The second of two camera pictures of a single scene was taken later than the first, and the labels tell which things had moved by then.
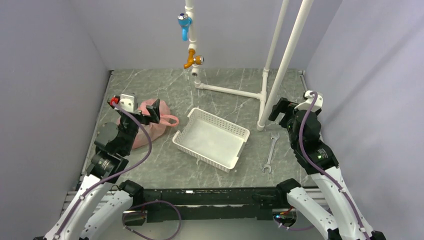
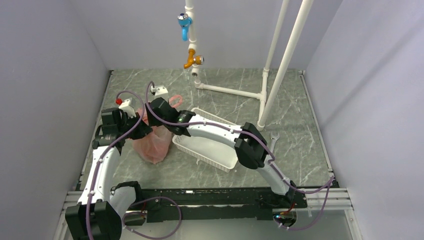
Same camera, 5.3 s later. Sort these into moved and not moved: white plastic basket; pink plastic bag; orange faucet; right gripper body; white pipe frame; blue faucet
Moved: right gripper body; pink plastic bag
Not moved: white pipe frame; orange faucet; blue faucet; white plastic basket
